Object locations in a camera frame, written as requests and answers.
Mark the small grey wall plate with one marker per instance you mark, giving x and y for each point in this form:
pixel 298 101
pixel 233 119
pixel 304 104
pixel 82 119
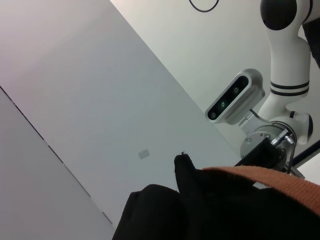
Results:
pixel 144 154

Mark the dark bulky object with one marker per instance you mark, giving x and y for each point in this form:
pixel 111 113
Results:
pixel 312 37

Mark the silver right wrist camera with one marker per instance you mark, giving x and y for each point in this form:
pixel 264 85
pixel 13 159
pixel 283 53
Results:
pixel 232 97

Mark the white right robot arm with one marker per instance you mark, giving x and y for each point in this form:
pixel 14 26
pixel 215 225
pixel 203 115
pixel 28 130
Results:
pixel 287 50

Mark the black ceiling beam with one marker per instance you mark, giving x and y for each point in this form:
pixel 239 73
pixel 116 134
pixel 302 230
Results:
pixel 310 152

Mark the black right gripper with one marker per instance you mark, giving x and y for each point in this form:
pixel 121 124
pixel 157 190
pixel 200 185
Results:
pixel 265 155

